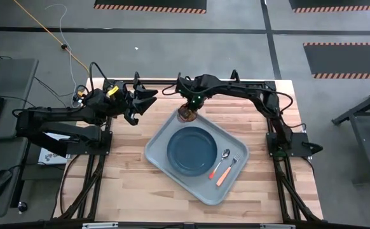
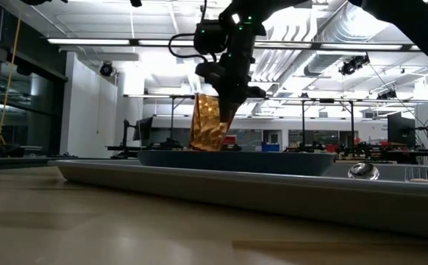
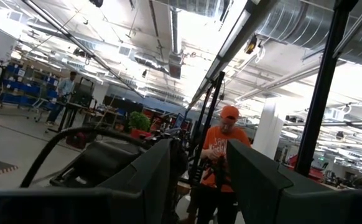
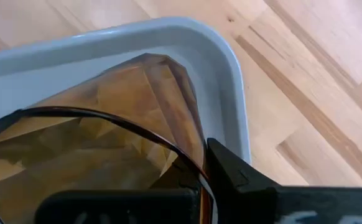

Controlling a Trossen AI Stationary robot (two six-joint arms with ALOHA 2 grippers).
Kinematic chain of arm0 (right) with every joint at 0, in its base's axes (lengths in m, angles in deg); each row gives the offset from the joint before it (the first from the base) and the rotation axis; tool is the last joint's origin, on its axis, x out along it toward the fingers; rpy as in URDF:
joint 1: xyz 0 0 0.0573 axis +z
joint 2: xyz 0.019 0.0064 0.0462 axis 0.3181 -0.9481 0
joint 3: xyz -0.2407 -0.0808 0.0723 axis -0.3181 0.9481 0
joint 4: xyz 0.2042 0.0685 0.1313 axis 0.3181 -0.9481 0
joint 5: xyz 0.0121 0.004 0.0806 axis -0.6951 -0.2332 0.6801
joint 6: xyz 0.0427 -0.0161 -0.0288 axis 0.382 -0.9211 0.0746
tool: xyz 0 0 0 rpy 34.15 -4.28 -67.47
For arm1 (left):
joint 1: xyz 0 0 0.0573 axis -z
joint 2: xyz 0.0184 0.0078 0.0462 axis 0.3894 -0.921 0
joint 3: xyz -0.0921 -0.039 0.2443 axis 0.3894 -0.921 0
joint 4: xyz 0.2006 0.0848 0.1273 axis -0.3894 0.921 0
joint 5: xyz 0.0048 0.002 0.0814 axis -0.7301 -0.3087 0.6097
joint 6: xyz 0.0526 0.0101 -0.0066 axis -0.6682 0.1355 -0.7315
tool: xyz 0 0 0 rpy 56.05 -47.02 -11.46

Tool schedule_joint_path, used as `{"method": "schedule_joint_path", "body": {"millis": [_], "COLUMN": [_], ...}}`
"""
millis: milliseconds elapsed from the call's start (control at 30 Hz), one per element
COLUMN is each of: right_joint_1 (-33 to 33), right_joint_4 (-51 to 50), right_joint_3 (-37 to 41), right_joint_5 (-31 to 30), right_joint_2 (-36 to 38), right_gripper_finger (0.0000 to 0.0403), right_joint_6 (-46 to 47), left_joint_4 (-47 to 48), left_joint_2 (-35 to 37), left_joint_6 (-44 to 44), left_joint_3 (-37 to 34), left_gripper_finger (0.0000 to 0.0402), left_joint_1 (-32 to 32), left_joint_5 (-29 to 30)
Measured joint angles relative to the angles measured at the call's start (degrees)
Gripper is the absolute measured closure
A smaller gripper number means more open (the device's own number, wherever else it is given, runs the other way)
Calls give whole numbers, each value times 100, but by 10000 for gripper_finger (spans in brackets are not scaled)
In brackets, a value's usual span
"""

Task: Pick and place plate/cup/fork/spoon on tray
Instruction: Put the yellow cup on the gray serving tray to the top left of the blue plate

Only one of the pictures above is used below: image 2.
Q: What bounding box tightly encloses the black workstation frame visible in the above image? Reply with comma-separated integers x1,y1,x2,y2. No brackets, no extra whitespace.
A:
169,94,200,150
301,97,355,154

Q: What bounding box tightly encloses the ceiling light rail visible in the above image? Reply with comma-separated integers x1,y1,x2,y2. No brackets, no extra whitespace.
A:
46,38,421,52

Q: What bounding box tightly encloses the cluttered black workstation table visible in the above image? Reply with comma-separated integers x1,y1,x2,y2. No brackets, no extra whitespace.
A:
283,141,428,165

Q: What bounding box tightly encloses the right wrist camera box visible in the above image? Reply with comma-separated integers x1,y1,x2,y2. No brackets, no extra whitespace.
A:
193,20,229,56

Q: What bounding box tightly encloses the dark blue plate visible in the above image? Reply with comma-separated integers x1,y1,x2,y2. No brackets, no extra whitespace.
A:
137,149,336,177

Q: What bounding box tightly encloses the black monitor on arm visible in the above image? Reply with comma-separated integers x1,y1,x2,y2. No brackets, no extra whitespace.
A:
121,116,154,148

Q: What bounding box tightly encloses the large black monitor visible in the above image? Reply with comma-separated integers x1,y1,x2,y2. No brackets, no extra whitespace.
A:
387,112,416,147

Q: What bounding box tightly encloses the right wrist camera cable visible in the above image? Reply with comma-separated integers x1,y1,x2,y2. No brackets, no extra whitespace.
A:
168,0,210,62

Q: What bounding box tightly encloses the black ceiling camera cluster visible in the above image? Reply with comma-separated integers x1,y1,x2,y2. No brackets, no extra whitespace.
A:
338,54,371,77

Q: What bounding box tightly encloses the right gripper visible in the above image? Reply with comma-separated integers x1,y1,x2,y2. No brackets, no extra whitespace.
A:
195,21,267,124

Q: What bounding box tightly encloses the grey plastic tray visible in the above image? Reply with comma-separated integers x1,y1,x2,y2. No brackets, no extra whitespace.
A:
48,158,428,240

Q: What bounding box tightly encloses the amber glass cup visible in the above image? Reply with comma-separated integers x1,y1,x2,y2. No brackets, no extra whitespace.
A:
189,93,237,152

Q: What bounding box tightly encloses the spoon with orange handle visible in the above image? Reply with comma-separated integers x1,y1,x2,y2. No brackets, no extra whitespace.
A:
347,162,380,181

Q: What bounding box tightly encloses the yellow orange cable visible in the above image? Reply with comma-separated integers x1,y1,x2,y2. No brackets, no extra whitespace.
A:
0,5,22,146

